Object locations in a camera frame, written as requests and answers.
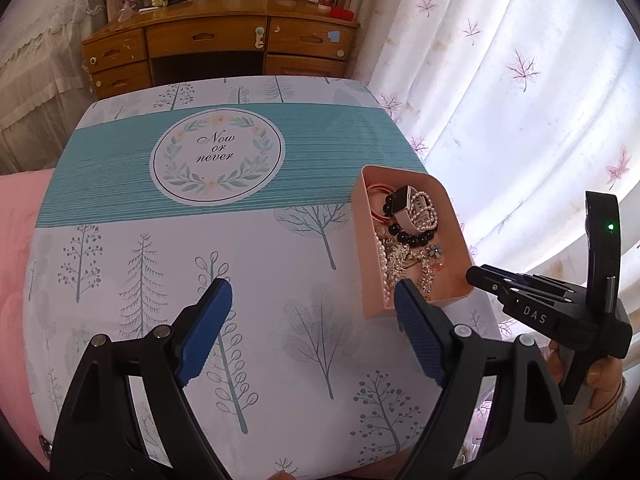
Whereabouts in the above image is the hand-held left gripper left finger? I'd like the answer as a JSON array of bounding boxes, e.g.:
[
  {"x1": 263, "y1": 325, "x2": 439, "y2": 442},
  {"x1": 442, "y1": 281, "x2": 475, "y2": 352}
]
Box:
[{"x1": 50, "y1": 277, "x2": 233, "y2": 480}]

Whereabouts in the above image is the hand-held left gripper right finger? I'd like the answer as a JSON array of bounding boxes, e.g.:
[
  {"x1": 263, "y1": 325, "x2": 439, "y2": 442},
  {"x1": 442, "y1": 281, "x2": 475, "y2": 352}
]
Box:
[{"x1": 393, "y1": 279, "x2": 576, "y2": 480}]

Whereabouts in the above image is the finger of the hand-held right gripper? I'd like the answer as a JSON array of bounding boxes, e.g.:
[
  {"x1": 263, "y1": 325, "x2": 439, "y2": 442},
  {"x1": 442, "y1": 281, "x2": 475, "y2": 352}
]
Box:
[
  {"x1": 466, "y1": 264, "x2": 583, "y2": 306},
  {"x1": 492, "y1": 285, "x2": 601, "y2": 348}
]

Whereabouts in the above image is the pink jewelry box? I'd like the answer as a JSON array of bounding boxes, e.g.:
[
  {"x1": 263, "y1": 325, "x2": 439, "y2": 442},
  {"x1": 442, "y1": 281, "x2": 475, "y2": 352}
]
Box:
[{"x1": 351, "y1": 164, "x2": 475, "y2": 321}]

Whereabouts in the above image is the long pearl necklace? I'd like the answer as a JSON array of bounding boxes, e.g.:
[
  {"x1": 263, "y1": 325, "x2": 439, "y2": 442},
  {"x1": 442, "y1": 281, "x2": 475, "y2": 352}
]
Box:
[{"x1": 375, "y1": 237, "x2": 398, "y2": 303}]

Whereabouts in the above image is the black bead bracelet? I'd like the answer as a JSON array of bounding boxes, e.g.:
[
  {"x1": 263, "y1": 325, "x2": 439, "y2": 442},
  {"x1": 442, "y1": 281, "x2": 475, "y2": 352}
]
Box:
[{"x1": 382, "y1": 195, "x2": 436, "y2": 248}]

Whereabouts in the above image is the short pearl bracelet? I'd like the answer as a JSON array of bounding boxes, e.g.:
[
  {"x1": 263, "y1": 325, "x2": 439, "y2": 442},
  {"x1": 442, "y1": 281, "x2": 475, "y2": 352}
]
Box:
[{"x1": 410, "y1": 191, "x2": 440, "y2": 233}]

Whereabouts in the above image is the white strap watch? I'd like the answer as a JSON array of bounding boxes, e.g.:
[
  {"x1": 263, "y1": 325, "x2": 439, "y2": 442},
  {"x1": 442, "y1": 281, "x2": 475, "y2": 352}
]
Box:
[{"x1": 387, "y1": 185, "x2": 423, "y2": 231}]

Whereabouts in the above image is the person's right hand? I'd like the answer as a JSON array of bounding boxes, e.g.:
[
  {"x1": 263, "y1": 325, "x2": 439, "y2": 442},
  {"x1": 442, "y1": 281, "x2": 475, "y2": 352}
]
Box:
[{"x1": 545, "y1": 340, "x2": 628, "y2": 418}]

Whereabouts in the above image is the dark flower brooch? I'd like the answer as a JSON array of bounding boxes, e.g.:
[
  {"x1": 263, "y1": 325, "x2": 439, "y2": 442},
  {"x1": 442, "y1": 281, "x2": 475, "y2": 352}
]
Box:
[{"x1": 425, "y1": 242, "x2": 446, "y2": 273}]

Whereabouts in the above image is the gold leaf brooch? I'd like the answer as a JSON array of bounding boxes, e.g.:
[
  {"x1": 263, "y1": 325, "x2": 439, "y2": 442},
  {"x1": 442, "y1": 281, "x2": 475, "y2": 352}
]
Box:
[{"x1": 387, "y1": 242, "x2": 436, "y2": 301}]

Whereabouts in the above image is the tree print teal tablecloth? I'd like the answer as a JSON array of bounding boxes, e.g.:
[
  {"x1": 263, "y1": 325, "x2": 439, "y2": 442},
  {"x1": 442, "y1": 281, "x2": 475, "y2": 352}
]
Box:
[{"x1": 22, "y1": 76, "x2": 506, "y2": 478}]

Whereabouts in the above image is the white leaf print curtain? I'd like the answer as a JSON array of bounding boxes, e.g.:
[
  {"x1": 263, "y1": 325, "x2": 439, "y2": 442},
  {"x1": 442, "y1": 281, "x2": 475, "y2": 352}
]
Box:
[{"x1": 345, "y1": 0, "x2": 640, "y2": 411}]

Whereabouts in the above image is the pink blanket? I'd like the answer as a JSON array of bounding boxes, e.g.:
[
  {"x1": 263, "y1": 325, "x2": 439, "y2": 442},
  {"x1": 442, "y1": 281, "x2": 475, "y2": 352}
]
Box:
[{"x1": 0, "y1": 167, "x2": 66, "y2": 471}]

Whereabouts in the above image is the wooden desk with drawers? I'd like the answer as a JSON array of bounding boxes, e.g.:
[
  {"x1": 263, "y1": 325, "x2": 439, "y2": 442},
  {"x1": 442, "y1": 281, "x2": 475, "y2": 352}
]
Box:
[{"x1": 80, "y1": 0, "x2": 362, "y2": 101}]

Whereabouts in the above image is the white lace cloth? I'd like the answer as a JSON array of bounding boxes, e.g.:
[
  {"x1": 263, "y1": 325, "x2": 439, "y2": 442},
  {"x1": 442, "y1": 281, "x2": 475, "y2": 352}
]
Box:
[{"x1": 0, "y1": 0, "x2": 108, "y2": 173}]

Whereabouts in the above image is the red string bracelet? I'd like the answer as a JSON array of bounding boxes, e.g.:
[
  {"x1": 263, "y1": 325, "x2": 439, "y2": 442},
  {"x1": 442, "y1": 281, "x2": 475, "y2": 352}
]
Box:
[{"x1": 367, "y1": 182, "x2": 401, "y2": 223}]

